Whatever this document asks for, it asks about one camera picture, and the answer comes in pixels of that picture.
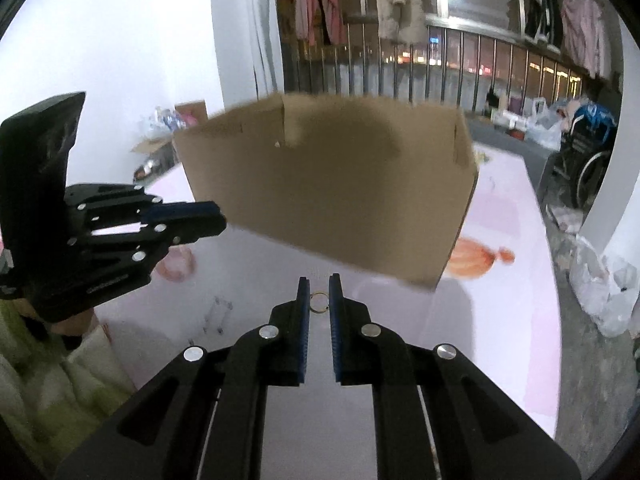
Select hanging pink red clothes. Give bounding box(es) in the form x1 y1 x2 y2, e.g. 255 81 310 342
279 0 347 47

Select metal balcony railing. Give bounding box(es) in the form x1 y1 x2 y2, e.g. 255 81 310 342
280 14 622 112

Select wheelchair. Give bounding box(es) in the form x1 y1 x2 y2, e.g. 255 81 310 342
537 101 622 212

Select person's left hand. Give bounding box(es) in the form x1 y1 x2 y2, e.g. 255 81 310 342
42 310 99 343

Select white curtain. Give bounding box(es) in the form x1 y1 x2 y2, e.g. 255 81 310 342
210 0 287 107

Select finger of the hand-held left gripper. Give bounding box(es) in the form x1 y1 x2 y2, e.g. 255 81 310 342
74 216 227 272
65 184 224 234

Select hanging beige coat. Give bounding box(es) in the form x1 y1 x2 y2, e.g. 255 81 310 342
375 0 432 44

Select hanging pale pink shirts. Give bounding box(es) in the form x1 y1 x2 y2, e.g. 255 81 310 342
560 0 609 79

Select grey cabinet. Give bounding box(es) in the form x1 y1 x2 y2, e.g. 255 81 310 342
467 112 551 177

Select large white plastic bag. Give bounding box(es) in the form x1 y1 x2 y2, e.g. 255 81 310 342
569 234 640 339

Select hanging black white jacket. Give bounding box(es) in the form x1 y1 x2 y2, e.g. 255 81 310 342
522 0 564 44

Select open cardboard box of clutter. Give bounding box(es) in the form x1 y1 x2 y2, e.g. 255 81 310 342
131 101 209 162

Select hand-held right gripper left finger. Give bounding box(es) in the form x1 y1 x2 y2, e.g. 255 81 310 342
55 276 312 480

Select brown cardboard box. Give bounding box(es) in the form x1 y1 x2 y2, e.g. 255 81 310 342
172 91 480 290

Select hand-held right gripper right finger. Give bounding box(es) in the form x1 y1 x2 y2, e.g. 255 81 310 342
327 272 583 480

